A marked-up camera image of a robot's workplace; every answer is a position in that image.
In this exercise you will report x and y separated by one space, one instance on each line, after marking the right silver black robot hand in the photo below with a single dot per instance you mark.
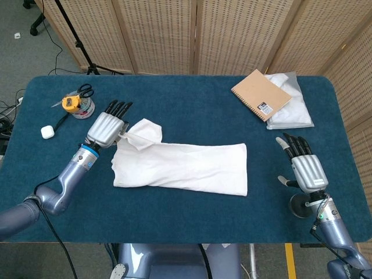
309 171

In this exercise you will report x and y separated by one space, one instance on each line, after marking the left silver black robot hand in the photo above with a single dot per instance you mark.
106 129

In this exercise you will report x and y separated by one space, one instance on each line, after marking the white T-shirt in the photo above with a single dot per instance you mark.
189 165

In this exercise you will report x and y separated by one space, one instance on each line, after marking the white cloth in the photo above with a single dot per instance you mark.
293 116

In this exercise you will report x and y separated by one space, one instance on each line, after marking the white round tin can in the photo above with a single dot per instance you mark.
85 112

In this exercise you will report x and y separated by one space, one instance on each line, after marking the black round base stand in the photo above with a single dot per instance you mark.
298 205

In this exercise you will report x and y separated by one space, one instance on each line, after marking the yellow tape measure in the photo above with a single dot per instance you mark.
71 103

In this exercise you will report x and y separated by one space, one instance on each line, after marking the white earbuds case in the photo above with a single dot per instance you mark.
48 132

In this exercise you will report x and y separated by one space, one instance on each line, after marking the black tripod stand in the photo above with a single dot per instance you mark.
82 50

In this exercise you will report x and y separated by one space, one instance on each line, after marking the white power strip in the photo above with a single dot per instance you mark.
20 100

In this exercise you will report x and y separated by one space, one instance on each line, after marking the brown spiral notebook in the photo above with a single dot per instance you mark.
261 93

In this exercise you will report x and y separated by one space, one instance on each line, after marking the white metal tube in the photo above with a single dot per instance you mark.
253 261

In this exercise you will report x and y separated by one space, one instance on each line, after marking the blue table cover cloth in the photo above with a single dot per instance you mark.
203 215

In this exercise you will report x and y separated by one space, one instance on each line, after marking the black office chair base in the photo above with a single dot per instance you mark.
37 24

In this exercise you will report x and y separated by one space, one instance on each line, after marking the white paper scrap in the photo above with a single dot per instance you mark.
17 35

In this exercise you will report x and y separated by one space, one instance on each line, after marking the blue-grey robot torso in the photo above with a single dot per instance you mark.
162 261

